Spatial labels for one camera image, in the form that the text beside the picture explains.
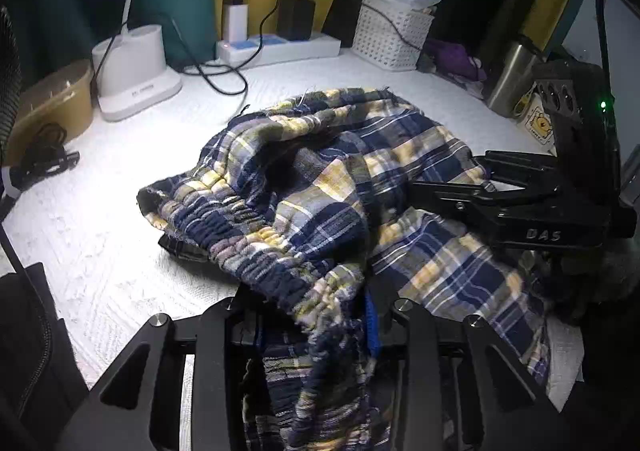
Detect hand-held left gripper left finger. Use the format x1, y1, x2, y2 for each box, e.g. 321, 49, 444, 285
55, 286, 261, 451

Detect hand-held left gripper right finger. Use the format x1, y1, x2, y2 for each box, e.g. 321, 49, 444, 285
365, 281, 566, 451

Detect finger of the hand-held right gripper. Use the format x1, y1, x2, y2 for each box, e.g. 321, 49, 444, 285
472, 151, 558, 183
410, 180, 561, 222

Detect plaid pants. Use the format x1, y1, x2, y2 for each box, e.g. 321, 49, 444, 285
136, 86, 553, 451

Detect cartoon bear mug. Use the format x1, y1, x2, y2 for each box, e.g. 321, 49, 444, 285
515, 81, 563, 157

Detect steel tumbler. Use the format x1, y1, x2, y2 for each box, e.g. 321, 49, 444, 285
484, 38, 538, 118

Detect purple cloth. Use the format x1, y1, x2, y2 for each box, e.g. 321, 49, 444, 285
425, 38, 487, 82

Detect white textured tablecloth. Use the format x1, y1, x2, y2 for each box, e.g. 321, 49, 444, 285
0, 48, 586, 397

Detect white plastic basket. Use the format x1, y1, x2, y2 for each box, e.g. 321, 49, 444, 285
352, 0, 435, 71

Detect white power strip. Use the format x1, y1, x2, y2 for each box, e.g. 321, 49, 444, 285
216, 31, 342, 67

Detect black cloth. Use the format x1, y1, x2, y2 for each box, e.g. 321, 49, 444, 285
0, 261, 96, 451

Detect black charger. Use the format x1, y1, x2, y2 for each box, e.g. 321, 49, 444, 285
277, 0, 317, 39

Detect white lamp base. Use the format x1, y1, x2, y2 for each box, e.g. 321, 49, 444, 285
91, 0, 183, 122

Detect white charger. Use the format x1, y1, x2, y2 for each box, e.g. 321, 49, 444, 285
222, 4, 249, 43

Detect tan lidded container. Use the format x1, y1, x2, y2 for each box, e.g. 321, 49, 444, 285
5, 60, 96, 167

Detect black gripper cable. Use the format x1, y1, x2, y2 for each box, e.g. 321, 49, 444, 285
595, 0, 640, 67

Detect black lamp cable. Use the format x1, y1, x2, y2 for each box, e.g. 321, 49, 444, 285
92, 0, 281, 96

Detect black cable bundle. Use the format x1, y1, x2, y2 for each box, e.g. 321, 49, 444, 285
0, 124, 81, 202

